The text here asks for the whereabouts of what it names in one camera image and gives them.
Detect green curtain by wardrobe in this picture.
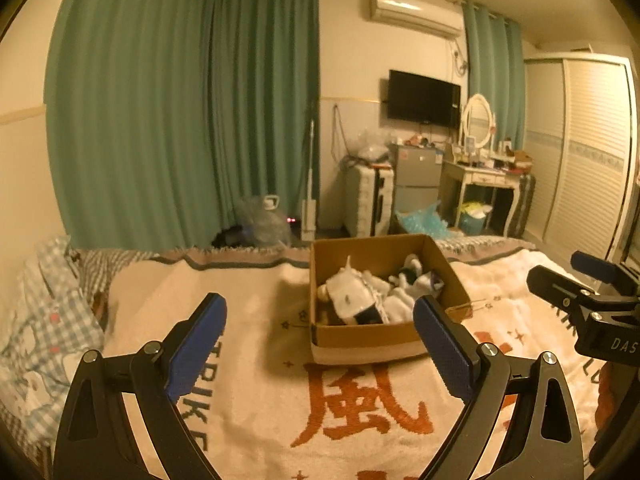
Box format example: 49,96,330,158
462,0,526,150

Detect blue checkered bedding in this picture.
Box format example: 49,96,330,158
1,235,155,454

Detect teal waste basket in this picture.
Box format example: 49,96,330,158
458,202,492,236

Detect large green curtain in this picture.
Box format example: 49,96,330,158
44,0,320,250

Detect blue plastic bag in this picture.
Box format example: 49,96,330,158
395,200,456,240

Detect black shoes by curtain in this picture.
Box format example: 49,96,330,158
212,226,246,249

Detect white wall air conditioner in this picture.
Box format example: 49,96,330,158
370,0,463,39

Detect white dressing table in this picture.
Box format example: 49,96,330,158
438,162,521,237

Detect black wall television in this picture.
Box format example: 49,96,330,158
386,70,461,129

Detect cream printed blanket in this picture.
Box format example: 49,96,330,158
104,236,602,479

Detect white ribbed suitcase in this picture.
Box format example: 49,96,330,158
343,165,395,237

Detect white oval vanity mirror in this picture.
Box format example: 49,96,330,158
461,93,497,148

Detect white socks in box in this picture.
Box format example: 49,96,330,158
316,254,445,325

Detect brown cardboard box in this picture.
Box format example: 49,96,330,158
309,234,472,365

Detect clear large water jug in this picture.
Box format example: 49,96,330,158
236,194,292,247

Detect small grey refrigerator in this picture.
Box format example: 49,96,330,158
392,144,442,214

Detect white louvered wardrobe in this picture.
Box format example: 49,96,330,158
523,52,637,262

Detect white flat mop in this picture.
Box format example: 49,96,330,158
300,119,317,243

